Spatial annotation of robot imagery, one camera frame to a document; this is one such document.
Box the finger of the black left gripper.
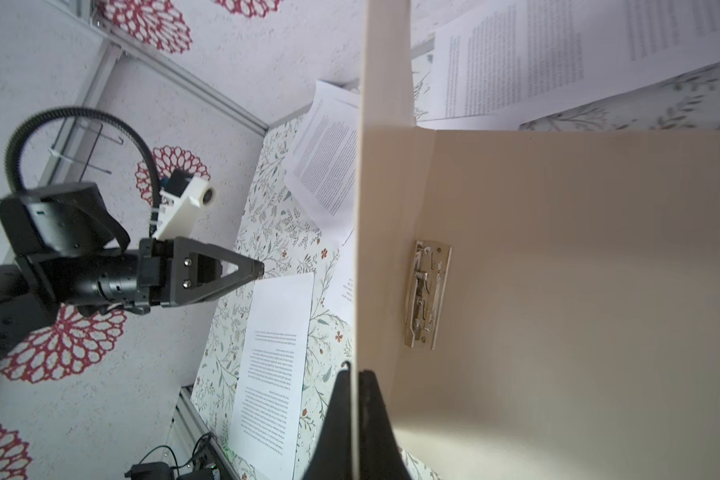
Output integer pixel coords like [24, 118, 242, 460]
[179, 237, 265, 304]

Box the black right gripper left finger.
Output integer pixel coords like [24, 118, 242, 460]
[303, 369, 353, 480]

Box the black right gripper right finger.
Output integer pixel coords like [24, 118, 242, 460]
[359, 370, 411, 480]

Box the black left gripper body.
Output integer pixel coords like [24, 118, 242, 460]
[136, 237, 199, 309]

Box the beige paper folder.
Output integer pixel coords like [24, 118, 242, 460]
[354, 1, 720, 479]

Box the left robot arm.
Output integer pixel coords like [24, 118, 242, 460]
[0, 182, 265, 360]

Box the metal folder clip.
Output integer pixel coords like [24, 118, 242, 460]
[404, 240, 452, 350]

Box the white printed sheet near base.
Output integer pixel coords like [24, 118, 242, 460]
[229, 272, 314, 479]

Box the white printed paper sheet upper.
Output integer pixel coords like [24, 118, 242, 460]
[284, 81, 360, 246]

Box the white printed sheet far right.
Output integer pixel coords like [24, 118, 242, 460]
[423, 1, 720, 130]

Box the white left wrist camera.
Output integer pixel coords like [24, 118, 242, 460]
[151, 169, 215, 240]

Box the black wire wall rack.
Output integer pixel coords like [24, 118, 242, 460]
[48, 117, 124, 178]

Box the black corrugated left cable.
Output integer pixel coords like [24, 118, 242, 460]
[4, 106, 163, 238]

